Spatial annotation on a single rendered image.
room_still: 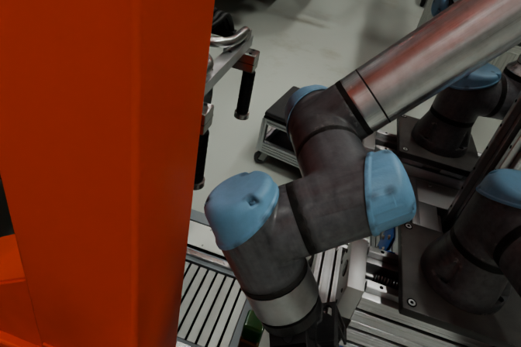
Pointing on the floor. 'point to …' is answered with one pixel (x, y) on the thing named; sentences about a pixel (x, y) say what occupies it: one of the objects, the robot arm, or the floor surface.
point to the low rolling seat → (276, 134)
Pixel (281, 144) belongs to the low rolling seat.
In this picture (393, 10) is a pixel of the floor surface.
